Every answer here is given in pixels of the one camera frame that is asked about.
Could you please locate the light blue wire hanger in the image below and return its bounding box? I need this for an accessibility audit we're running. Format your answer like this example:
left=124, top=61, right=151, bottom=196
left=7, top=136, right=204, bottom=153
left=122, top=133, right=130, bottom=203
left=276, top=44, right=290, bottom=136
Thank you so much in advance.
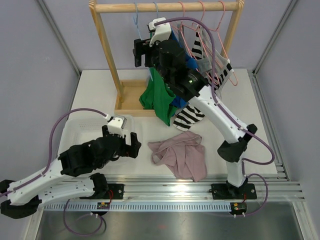
left=132, top=2, right=143, bottom=40

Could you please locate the blue tank top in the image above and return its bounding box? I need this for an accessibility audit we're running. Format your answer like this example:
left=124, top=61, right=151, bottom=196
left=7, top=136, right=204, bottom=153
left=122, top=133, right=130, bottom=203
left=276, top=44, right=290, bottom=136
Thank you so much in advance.
left=171, top=30, right=198, bottom=109

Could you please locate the green tank top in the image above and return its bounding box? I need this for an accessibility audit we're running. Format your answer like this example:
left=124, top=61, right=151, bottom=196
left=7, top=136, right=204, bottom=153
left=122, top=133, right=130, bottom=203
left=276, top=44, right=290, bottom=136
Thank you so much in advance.
left=139, top=67, right=177, bottom=126

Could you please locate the pink hanger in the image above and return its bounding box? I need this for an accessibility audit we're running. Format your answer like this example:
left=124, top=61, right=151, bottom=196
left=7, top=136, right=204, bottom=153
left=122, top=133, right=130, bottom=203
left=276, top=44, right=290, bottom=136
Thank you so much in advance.
left=178, top=0, right=219, bottom=85
left=174, top=0, right=201, bottom=61
left=203, top=13, right=238, bottom=91

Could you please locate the mauve tank top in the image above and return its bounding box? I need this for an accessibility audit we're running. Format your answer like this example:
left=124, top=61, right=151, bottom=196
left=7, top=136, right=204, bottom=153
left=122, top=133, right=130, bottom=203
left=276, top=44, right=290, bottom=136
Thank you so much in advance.
left=147, top=131, right=208, bottom=182

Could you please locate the grey tank top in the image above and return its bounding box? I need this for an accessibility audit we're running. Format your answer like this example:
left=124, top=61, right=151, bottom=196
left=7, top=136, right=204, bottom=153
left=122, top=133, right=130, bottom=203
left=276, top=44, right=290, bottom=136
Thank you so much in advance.
left=191, top=27, right=234, bottom=78

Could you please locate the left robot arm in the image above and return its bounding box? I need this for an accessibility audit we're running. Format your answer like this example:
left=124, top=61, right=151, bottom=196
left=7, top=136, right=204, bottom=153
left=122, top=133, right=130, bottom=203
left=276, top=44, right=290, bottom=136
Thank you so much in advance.
left=0, top=125, right=142, bottom=219

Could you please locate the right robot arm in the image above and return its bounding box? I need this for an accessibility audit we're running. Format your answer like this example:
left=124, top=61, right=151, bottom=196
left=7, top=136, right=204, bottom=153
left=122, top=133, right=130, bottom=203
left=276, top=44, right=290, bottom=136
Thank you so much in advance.
left=132, top=39, right=257, bottom=198

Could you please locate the black white striped tank top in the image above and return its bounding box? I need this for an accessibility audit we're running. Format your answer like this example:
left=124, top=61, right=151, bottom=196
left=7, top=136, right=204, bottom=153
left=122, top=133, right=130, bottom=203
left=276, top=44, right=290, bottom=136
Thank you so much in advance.
left=172, top=31, right=234, bottom=133

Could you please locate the pink hanger under striped top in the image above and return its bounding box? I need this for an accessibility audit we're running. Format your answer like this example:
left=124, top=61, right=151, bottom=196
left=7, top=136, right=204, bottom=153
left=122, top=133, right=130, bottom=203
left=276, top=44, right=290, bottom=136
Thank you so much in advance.
left=203, top=13, right=238, bottom=91

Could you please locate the white plastic basket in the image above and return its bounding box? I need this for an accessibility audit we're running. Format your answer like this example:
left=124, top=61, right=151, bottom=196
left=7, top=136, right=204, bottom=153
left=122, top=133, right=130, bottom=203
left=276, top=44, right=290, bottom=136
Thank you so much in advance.
left=57, top=115, right=135, bottom=166

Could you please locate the wooden clothes rack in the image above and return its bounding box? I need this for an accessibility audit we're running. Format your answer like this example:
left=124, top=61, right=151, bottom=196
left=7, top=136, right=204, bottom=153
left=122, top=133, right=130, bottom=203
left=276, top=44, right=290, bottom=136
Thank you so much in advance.
left=88, top=0, right=245, bottom=117

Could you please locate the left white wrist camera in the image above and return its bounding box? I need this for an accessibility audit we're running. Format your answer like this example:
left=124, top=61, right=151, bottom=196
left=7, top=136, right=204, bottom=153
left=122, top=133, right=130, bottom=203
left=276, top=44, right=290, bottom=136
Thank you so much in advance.
left=104, top=114, right=127, bottom=138

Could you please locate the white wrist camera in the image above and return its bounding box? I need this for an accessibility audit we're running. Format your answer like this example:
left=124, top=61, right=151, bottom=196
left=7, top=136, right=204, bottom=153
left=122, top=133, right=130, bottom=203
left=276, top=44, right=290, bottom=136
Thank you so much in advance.
left=104, top=114, right=127, bottom=138
left=147, top=17, right=172, bottom=47

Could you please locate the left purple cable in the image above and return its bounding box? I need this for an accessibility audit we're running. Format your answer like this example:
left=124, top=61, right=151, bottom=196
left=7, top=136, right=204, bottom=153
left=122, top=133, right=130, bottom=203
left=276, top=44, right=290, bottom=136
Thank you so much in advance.
left=0, top=107, right=107, bottom=196

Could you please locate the purple cable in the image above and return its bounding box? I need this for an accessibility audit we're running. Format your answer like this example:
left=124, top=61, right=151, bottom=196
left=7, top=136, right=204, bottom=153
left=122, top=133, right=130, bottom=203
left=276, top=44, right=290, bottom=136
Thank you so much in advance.
left=154, top=16, right=276, bottom=216
left=0, top=107, right=107, bottom=196

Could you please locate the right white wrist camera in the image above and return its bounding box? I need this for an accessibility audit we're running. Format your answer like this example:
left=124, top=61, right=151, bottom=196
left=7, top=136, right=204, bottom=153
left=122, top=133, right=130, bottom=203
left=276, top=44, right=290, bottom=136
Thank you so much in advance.
left=147, top=17, right=172, bottom=47

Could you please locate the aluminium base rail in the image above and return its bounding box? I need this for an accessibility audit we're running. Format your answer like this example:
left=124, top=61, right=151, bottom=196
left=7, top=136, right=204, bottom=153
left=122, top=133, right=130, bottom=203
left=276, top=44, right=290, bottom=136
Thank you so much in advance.
left=105, top=175, right=305, bottom=202

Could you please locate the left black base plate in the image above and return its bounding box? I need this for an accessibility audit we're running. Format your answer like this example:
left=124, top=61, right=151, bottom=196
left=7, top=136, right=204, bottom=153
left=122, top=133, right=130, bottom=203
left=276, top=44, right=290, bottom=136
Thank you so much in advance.
left=80, top=183, right=125, bottom=200

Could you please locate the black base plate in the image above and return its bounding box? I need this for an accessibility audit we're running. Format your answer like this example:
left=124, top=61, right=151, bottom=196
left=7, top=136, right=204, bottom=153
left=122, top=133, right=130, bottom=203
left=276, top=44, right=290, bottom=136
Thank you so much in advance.
left=208, top=183, right=257, bottom=200
left=80, top=183, right=125, bottom=200

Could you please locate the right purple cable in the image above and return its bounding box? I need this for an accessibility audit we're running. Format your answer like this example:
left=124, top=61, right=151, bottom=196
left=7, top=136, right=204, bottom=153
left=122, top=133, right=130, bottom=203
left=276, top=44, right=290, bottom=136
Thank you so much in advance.
left=154, top=16, right=276, bottom=216

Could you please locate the white slotted cable duct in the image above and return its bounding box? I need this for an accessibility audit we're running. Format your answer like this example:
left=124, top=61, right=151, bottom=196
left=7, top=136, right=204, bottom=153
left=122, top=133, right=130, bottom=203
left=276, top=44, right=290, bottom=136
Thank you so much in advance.
left=44, top=201, right=231, bottom=212

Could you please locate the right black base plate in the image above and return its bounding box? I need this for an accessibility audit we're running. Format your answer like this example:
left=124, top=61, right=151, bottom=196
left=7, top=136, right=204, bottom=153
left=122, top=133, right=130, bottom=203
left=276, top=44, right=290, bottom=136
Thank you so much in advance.
left=208, top=183, right=257, bottom=200

